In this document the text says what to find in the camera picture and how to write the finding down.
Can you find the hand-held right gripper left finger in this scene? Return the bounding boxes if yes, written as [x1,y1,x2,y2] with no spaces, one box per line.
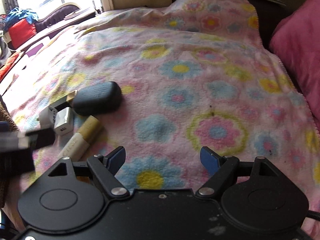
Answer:
[47,146,130,197]

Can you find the pink floral blanket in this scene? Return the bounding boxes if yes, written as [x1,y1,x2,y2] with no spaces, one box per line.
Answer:
[4,0,320,239]

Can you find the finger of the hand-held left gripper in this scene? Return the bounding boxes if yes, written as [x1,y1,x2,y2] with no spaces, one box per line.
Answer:
[17,127,56,148]

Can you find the red seat cushion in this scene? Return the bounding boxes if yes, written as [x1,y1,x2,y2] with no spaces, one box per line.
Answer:
[0,52,22,81]

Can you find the stacked books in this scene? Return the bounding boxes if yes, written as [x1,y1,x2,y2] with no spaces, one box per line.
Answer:
[63,7,95,21]

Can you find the purple chaise sofa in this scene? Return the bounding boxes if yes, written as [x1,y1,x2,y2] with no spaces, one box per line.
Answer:
[34,1,97,31]

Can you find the pink pillow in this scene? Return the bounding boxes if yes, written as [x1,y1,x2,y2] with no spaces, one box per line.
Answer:
[268,0,320,131]

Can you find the wicker basket with fabric lining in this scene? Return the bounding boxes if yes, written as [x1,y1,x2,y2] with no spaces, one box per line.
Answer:
[0,97,20,208]

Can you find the silver white charger cube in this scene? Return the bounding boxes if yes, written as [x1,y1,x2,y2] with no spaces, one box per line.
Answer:
[53,107,74,136]

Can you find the blue clothing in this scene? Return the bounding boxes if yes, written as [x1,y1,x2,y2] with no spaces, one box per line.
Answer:
[4,7,40,27]

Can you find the black glasses case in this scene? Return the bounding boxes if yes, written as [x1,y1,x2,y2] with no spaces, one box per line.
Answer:
[72,81,123,116]

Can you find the purple yoga block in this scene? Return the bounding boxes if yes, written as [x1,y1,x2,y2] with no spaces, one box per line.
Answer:
[26,42,45,57]

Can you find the black cable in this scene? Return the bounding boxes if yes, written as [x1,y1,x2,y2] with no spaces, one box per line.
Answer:
[306,209,320,222]

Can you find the cream and gold tube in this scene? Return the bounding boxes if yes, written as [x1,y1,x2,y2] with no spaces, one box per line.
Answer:
[57,115,104,162]

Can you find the red pillow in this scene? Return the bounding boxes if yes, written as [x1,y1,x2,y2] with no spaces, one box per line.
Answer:
[8,18,37,50]

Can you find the amber glass bottle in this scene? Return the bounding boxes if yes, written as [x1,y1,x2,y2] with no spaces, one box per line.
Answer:
[54,89,80,111]

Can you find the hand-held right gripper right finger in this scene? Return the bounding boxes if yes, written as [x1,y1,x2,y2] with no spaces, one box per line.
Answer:
[196,146,275,197]

